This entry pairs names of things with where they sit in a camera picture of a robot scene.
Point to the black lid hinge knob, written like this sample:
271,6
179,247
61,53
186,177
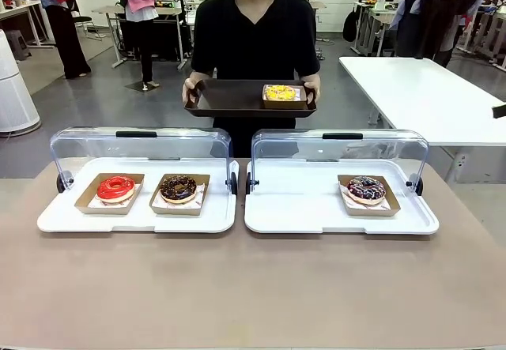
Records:
62,183
417,186
249,183
234,183

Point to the yellow sprinkled donut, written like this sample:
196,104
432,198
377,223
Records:
279,92

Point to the white air purifier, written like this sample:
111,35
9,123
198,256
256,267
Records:
13,97

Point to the person with long dark hair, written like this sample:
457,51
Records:
435,10

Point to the person's left hand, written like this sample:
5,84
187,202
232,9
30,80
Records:
314,85

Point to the red glazed donut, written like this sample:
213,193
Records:
115,188

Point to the grey background desk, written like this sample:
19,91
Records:
108,12

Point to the person's right forearm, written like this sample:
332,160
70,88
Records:
203,74

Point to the white workbench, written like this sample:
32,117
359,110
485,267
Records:
20,8

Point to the dark brown serving tray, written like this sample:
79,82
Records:
229,101

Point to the chocolate sprinkled donut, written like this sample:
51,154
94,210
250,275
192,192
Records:
178,188

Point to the white display tray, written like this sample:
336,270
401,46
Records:
300,215
138,223

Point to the black backpack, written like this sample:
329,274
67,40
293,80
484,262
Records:
350,26

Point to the brown cardboard donut tray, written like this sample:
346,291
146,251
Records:
85,205
369,211
178,209
284,104

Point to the person in black shirt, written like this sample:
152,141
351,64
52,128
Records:
253,50

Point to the purple drizzled donut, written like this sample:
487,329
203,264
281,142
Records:
366,190

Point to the person's left forearm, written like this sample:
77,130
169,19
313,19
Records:
308,76

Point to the clear plastic display lid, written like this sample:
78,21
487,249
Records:
99,144
375,148

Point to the person in black trousers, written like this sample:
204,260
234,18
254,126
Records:
67,30

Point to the grey plastic stool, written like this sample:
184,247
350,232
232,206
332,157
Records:
19,44

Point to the person in pink top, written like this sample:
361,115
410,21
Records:
138,10

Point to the white side table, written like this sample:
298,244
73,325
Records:
415,89

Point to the person's right hand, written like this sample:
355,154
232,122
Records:
191,85

